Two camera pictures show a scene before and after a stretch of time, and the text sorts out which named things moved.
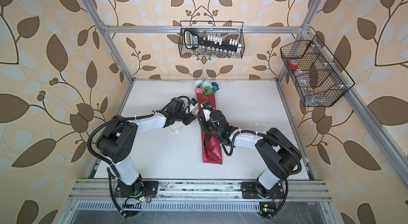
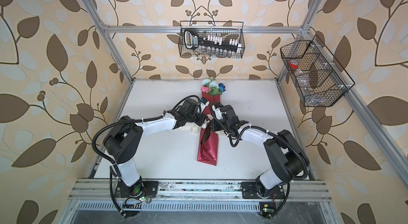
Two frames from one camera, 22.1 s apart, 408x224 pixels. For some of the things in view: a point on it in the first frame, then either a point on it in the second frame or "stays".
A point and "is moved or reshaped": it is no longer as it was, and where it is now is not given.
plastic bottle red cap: (304, 77) stays
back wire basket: (212, 39) stays
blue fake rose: (214, 85) -> (222, 86)
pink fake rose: (197, 89) is moved or reshaped
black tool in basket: (192, 40) stays
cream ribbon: (177, 129) -> (192, 126)
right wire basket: (319, 78) stays
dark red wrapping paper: (212, 146) is moved or reshaped
